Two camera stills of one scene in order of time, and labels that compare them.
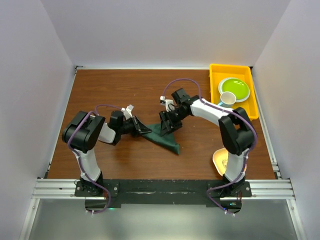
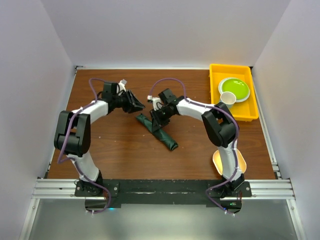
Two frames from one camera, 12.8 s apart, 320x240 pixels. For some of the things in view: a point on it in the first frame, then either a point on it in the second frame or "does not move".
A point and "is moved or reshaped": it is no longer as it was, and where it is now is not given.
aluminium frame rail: x=274 y=188 does not move
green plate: x=239 y=87 does not move
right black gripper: x=165 y=127 → x=156 y=121
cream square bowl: x=220 y=159 does not move
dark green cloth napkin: x=167 y=141 is moved or reshaped
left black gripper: x=138 y=127 → x=133 y=103
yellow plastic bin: x=219 y=72 does not move
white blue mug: x=227 y=98 does not move
